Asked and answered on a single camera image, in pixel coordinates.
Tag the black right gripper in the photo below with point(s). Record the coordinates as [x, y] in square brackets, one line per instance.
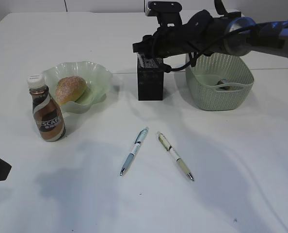
[165, 43]

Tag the brown paper ball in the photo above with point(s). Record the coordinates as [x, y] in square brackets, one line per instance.
[225, 82]

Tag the blue grey pen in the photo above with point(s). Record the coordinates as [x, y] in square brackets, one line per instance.
[135, 148]

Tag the beige pen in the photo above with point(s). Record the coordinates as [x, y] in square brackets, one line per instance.
[179, 161]

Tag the sugared bread roll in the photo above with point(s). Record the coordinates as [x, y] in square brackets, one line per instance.
[70, 89]

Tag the brown Nescafe coffee bottle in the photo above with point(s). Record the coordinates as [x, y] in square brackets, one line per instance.
[46, 112]

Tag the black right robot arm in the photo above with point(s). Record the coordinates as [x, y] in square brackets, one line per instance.
[205, 35]

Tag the black mesh pen holder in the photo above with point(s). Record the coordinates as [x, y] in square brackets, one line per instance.
[150, 81]

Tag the green plastic basket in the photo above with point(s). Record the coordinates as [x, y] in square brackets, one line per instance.
[202, 78]

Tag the green wavy glass plate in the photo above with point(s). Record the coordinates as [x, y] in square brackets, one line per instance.
[98, 82]

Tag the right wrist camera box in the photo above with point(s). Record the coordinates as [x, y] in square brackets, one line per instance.
[166, 12]

